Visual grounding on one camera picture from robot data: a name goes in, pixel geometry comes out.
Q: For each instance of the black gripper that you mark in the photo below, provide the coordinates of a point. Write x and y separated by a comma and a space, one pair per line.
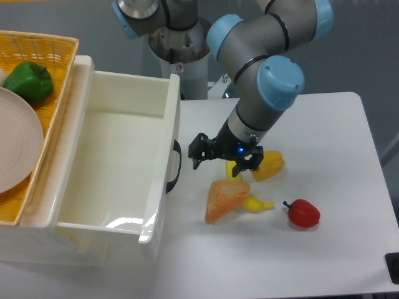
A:
226, 145

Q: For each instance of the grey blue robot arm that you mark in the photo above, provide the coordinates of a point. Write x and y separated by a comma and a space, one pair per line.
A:
253, 55

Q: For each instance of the white drawer cabinet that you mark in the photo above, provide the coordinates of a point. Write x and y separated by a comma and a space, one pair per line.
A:
39, 237

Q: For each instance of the orange toy sandwich slice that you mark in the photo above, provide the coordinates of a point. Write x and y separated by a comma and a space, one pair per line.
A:
224, 196

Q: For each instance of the yellow toy bell pepper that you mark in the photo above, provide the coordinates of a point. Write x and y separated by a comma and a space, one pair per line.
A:
272, 163

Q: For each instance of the yellow toy banana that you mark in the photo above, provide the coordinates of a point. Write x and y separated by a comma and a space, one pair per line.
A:
251, 204

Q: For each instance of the red toy bell pepper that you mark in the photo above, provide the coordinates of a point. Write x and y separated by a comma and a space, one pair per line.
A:
302, 213

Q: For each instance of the black object at edge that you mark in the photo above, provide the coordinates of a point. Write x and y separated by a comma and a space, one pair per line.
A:
392, 262

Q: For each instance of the yellow woven basket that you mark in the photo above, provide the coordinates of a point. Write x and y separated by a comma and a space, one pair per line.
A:
57, 54

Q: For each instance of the beige plate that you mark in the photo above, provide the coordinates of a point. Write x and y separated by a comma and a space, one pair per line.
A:
21, 139

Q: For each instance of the green toy bell pepper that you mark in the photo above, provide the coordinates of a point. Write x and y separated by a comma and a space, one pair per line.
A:
30, 81

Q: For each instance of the white object in basket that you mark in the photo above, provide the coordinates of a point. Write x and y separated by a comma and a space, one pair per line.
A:
3, 76

